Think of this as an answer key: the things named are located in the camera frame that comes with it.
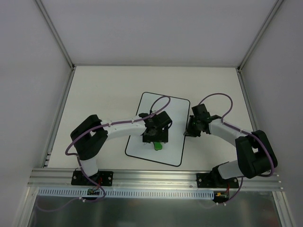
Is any left aluminium frame post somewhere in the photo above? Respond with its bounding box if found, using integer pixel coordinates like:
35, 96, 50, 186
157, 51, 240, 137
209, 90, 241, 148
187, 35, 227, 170
34, 0, 75, 70

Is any aluminium frame post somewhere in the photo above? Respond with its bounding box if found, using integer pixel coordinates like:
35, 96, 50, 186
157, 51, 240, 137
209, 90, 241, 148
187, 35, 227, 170
237, 0, 284, 72
34, 0, 75, 70

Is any white whiteboard black frame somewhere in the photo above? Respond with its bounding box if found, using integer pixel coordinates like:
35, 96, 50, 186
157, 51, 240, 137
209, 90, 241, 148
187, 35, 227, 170
125, 92, 190, 167

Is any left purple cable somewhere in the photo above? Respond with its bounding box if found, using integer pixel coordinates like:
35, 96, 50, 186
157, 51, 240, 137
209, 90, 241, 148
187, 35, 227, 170
35, 95, 171, 212

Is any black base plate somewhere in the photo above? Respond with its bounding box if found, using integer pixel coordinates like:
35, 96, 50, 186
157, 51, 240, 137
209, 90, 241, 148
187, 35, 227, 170
71, 170, 114, 186
196, 173, 239, 189

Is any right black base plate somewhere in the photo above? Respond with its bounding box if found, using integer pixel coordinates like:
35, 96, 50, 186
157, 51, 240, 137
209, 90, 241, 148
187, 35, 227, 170
196, 173, 239, 189

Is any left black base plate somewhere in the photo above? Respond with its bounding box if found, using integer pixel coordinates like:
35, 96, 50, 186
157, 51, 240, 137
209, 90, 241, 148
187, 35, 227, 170
71, 170, 114, 186

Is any white slotted cable duct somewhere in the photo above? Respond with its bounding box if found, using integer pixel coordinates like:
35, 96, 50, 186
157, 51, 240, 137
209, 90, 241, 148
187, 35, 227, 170
37, 187, 214, 200

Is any purple cable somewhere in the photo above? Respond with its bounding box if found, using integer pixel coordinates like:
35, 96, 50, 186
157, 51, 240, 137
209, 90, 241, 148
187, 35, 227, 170
197, 93, 276, 206
35, 95, 171, 212

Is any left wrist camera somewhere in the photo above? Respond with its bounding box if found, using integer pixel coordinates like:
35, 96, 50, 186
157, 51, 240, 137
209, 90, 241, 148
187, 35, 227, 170
138, 113, 149, 118

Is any green whiteboard eraser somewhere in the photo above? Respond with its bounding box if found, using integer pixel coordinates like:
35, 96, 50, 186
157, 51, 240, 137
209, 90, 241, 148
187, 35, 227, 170
153, 142, 163, 151

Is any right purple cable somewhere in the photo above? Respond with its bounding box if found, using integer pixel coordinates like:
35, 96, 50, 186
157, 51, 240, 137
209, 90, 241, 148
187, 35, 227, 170
197, 93, 276, 206

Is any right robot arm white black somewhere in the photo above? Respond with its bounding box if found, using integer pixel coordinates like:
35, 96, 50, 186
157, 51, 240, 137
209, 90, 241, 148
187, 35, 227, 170
184, 104, 278, 188

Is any aluminium front rail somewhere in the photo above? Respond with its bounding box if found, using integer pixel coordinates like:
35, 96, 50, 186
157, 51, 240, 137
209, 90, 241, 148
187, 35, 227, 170
27, 168, 285, 192

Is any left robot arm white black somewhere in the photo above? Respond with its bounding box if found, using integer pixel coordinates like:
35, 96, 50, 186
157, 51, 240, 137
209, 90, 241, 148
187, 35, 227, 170
71, 111, 172, 185

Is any right aluminium frame post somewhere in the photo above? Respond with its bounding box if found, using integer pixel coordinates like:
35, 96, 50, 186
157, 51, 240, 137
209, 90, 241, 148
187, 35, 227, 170
237, 0, 284, 72

